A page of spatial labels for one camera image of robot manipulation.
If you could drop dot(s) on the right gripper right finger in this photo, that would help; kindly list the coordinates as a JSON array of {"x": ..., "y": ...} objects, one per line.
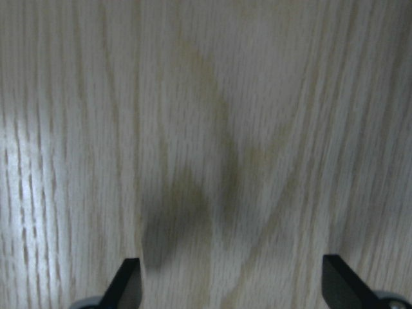
[{"x": 343, "y": 288}]

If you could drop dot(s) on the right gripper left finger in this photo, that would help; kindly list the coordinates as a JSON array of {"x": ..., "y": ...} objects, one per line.
[{"x": 124, "y": 291}]

